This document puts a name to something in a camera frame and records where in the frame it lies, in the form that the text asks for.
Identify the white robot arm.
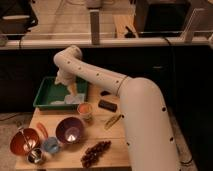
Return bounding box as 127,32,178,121
54,45,181,171

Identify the small metal cup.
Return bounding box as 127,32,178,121
27,148,45,165

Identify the small dark object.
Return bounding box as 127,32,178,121
100,91,111,96

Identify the purple bowl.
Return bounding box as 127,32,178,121
55,117,84,144

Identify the orange cup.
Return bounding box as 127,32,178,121
77,102,93,121

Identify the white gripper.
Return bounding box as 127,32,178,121
55,69,77,96

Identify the dark red grape bunch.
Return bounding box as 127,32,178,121
81,141,111,168

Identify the white towel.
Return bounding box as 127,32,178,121
51,93,85,105

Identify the metal frame post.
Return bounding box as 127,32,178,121
90,9,100,45

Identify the red-brown bowl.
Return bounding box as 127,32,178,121
10,128,40,156

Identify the green plastic tray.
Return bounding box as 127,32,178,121
33,77,79,110

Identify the metal spoon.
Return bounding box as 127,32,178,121
18,125,30,149

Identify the blue cup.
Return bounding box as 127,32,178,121
41,137,60,154

